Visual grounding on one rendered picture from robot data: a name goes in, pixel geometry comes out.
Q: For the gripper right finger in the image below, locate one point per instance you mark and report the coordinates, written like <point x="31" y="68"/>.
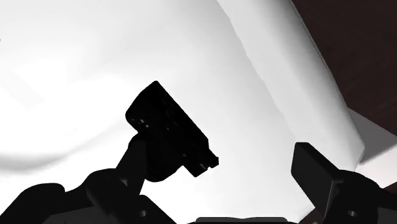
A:
<point x="319" y="176"/>

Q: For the white bed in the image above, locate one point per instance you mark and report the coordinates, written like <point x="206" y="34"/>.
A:
<point x="217" y="62"/>

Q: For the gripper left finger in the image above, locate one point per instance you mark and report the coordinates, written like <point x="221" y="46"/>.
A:
<point x="102" y="195"/>

